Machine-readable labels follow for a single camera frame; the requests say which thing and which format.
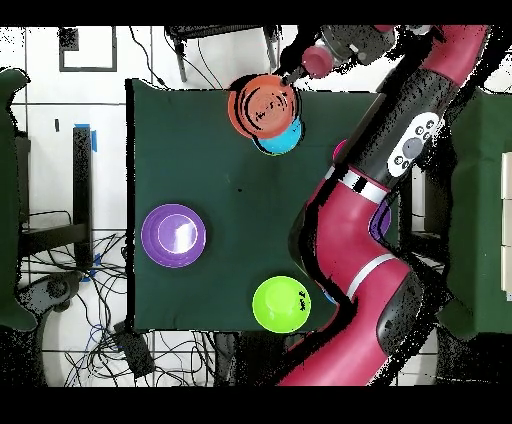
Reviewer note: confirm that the large green bowl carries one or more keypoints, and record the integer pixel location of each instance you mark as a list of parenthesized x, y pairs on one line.
[(276, 308)]

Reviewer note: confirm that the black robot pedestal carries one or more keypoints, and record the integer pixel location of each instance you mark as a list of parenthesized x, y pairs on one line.
[(248, 360)]

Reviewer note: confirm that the dark green tablecloth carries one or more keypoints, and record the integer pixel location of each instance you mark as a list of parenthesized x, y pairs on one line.
[(200, 168)]

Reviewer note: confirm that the wide purple bowl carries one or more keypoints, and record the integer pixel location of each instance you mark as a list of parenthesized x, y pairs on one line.
[(382, 222), (152, 240)]

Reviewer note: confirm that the black chair frame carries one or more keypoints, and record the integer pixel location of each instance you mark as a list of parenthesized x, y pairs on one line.
[(216, 31)]

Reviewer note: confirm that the black power strip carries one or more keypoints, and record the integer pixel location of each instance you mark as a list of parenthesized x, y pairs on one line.
[(134, 354)]

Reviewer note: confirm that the small blue bowl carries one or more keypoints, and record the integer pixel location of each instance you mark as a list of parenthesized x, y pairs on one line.
[(284, 144)]

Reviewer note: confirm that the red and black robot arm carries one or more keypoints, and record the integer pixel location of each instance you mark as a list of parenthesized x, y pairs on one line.
[(360, 240)]

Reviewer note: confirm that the orange bowl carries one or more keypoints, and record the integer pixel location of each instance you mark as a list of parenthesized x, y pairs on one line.
[(248, 120)]

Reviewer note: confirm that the large blue bowl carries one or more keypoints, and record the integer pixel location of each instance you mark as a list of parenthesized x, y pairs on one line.
[(328, 296)]

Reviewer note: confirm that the black grey machine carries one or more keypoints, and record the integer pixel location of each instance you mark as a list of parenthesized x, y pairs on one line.
[(56, 288)]

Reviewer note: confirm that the blue tape strip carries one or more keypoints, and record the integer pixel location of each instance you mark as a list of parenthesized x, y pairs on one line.
[(96, 260), (94, 140)]

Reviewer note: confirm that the green cloth covered table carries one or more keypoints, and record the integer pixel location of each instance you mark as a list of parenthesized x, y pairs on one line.
[(8, 200), (480, 200)]

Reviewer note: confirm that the pink bowl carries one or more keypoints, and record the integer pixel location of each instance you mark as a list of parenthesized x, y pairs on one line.
[(339, 150)]

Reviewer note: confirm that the black metal stand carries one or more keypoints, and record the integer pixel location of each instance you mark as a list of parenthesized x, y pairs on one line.
[(82, 180)]

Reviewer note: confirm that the dark square floor frame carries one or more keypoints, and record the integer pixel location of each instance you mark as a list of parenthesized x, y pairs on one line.
[(68, 40)]

